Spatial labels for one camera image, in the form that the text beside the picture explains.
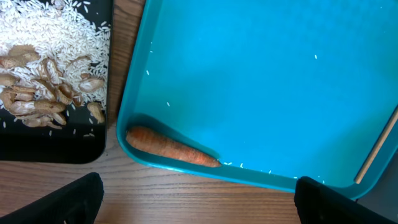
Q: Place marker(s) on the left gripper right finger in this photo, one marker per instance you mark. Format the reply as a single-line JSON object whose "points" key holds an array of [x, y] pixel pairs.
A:
{"points": [[319, 204]]}

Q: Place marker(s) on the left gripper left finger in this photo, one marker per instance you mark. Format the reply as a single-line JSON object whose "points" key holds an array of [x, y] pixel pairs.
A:
{"points": [[76, 203]]}

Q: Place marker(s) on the wooden chopstick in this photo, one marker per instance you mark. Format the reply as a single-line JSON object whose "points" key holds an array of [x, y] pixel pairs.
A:
{"points": [[376, 147]]}

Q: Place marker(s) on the orange carrot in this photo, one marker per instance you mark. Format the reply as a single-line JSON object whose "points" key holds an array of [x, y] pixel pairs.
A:
{"points": [[149, 141]]}

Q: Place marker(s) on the food scraps and rice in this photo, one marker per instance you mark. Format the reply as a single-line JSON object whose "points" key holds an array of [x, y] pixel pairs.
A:
{"points": [[53, 62]]}

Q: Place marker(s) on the black waste tray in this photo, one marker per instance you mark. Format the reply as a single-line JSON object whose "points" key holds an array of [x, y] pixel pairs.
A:
{"points": [[62, 143]]}

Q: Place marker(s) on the teal serving tray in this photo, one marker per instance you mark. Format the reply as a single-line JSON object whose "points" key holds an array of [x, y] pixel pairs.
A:
{"points": [[274, 90]]}

